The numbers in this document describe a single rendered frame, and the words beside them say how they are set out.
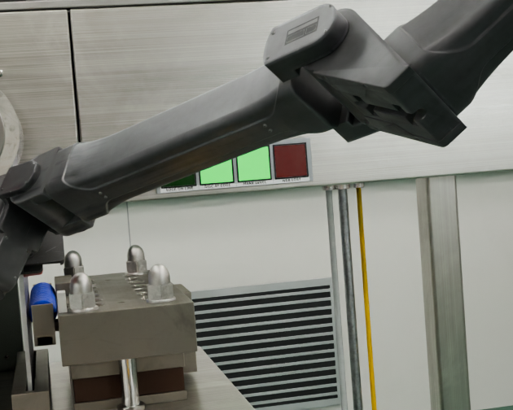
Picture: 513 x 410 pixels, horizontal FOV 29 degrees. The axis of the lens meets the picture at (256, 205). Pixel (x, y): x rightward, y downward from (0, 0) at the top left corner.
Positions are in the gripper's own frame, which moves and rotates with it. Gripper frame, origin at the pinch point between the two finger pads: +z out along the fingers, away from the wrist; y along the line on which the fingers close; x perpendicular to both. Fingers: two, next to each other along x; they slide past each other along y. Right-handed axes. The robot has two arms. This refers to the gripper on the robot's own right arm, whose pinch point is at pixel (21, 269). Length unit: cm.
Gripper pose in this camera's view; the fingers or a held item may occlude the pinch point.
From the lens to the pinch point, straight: 125.4
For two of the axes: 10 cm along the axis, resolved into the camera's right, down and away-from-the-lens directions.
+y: 9.7, -0.7, 2.1
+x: -1.6, -8.9, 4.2
